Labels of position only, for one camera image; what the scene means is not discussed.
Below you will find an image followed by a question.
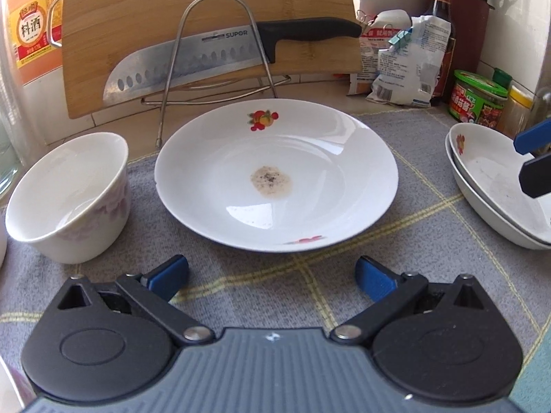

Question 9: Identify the dark soy sauce bottle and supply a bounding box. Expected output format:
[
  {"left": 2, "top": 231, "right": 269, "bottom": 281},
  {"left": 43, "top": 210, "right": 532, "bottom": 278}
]
[{"left": 419, "top": 0, "right": 457, "bottom": 106}]

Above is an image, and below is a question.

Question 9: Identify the white crumpled food bag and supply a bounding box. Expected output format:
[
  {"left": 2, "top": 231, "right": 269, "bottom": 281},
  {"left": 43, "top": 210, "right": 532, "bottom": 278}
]
[{"left": 366, "top": 15, "right": 453, "bottom": 108}]

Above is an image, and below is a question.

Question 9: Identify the steel wire rack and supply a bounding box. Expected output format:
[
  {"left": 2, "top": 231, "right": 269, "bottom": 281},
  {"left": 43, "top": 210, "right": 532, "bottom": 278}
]
[{"left": 141, "top": 0, "right": 290, "bottom": 149}]

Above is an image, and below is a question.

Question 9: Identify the dark red knife block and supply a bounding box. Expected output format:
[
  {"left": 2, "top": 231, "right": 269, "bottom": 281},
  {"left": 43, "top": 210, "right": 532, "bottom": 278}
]
[{"left": 448, "top": 0, "right": 496, "bottom": 74}]

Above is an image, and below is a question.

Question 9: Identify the yellow lid spice jar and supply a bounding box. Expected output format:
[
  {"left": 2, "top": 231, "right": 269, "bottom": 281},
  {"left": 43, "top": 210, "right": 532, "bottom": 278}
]
[{"left": 497, "top": 86, "right": 534, "bottom": 138}]

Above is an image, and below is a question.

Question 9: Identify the grey teal checked mat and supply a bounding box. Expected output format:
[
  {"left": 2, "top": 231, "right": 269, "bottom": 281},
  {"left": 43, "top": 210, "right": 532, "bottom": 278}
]
[{"left": 0, "top": 107, "right": 551, "bottom": 413}]

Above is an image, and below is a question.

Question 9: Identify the orange cooking wine bottle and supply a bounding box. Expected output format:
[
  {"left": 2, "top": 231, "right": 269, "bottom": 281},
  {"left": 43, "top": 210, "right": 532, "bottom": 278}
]
[{"left": 6, "top": 0, "right": 65, "bottom": 87}]

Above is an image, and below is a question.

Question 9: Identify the teal binder clip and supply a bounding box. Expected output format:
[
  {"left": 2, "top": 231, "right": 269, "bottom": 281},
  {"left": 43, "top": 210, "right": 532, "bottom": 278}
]
[{"left": 387, "top": 28, "right": 414, "bottom": 46}]

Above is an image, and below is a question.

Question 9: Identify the bamboo cutting board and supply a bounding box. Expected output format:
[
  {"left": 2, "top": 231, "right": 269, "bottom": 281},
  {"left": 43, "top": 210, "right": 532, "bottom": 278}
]
[{"left": 47, "top": 0, "right": 362, "bottom": 119}]

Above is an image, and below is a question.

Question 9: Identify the black handled kitchen knife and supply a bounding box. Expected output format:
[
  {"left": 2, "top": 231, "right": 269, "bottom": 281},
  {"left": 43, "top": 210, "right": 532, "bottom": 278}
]
[{"left": 103, "top": 17, "right": 362, "bottom": 106}]

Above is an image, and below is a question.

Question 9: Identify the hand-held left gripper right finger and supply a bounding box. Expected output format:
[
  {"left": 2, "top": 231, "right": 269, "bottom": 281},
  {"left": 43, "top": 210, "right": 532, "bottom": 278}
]
[{"left": 329, "top": 256, "right": 487, "bottom": 345}]

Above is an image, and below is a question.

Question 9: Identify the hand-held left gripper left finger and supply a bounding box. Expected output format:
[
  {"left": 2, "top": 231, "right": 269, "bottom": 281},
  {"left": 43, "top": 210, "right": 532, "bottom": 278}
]
[{"left": 56, "top": 255, "right": 216, "bottom": 347}]

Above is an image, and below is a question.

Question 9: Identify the red white food packet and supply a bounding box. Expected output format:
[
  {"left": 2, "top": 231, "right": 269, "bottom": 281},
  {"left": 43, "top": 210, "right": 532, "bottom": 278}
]
[{"left": 348, "top": 26, "right": 388, "bottom": 95}]

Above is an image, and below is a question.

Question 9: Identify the green lid sauce jar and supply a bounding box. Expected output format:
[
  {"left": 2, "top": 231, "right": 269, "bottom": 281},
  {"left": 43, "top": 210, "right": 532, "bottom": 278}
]
[{"left": 448, "top": 70, "right": 509, "bottom": 127}]

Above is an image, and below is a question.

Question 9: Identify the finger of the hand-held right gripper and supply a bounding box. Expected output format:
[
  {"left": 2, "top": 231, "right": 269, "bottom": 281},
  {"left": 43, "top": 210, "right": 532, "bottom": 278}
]
[
  {"left": 519, "top": 154, "right": 551, "bottom": 199},
  {"left": 514, "top": 119, "right": 551, "bottom": 156}
]

